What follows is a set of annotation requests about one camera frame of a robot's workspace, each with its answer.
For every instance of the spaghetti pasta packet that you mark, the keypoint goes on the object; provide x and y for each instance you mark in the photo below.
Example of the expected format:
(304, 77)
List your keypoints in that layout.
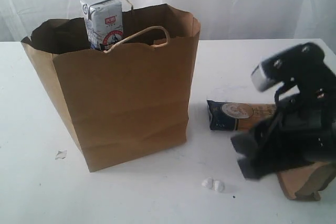
(230, 116)

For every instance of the small white blue carton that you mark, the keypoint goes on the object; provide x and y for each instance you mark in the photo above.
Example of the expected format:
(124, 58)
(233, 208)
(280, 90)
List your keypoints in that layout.
(103, 21)

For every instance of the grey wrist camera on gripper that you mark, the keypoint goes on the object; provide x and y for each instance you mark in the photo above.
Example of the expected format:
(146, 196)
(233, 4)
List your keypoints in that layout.
(302, 65)

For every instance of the clear plastic scrap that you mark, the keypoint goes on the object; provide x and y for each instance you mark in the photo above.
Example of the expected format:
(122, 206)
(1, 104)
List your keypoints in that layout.
(61, 155)

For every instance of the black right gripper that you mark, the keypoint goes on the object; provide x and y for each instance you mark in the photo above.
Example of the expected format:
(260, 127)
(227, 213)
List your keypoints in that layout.
(301, 132)

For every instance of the brown paper bag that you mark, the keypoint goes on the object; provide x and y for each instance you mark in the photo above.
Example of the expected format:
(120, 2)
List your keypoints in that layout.
(125, 102)

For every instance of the brown kraft pouch orange label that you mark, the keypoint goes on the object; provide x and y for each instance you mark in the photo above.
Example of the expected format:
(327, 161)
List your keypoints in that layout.
(305, 183)

